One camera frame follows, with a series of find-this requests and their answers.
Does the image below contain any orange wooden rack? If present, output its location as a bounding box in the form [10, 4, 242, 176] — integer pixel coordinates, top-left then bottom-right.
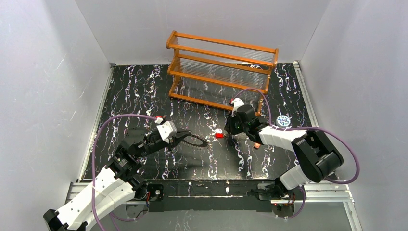
[166, 30, 279, 115]

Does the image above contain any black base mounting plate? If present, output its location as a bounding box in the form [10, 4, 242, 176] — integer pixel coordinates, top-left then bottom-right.
[126, 179, 295, 218]

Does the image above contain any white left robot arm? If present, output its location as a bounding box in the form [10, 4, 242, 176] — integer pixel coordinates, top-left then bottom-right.
[43, 129, 191, 231]

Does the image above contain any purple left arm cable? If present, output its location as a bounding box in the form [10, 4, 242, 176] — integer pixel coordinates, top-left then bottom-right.
[90, 114, 158, 231]

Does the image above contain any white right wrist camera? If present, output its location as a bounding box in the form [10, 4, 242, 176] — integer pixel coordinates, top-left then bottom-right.
[230, 98, 245, 117]

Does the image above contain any metal oval keyring holder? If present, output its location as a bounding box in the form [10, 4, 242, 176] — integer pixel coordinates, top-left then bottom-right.
[181, 134, 210, 149]

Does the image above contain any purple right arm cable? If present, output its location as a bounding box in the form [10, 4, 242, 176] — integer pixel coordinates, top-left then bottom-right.
[231, 88, 361, 219]

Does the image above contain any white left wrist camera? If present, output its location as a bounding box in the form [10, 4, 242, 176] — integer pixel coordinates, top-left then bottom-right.
[155, 116, 177, 143]

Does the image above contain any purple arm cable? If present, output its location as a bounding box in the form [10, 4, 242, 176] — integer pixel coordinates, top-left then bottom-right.
[231, 88, 361, 219]
[90, 114, 158, 231]

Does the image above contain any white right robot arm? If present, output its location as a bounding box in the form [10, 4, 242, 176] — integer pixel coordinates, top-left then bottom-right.
[224, 102, 344, 194]

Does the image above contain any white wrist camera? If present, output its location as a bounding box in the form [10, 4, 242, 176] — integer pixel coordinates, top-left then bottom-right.
[155, 116, 177, 143]
[230, 98, 245, 117]

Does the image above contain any blue lidded jar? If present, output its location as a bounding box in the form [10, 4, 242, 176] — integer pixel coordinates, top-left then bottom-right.
[275, 115, 291, 128]

